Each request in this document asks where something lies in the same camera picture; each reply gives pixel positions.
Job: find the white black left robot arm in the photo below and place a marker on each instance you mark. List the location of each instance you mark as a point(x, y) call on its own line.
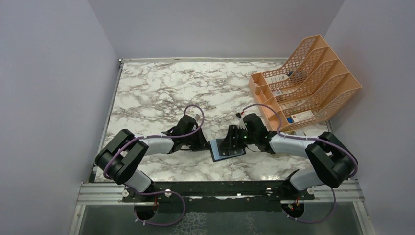
point(122, 155)

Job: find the beige card tray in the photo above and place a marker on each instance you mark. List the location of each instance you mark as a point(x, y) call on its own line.
point(297, 133)

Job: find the orange mesh file organizer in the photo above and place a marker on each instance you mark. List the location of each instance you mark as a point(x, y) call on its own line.
point(313, 78)

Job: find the white card box in organizer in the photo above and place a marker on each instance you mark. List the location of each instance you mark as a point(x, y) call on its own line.
point(302, 116)

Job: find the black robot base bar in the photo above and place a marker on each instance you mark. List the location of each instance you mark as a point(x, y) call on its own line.
point(215, 196)

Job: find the black leather card holder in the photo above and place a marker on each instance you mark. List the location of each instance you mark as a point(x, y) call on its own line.
point(219, 154)

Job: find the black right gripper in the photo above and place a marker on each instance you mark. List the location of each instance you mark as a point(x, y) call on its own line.
point(230, 142)

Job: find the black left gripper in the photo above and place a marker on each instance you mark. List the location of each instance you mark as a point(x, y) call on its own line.
point(202, 144)

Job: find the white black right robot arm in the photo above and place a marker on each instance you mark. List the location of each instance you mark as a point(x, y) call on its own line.
point(331, 162)

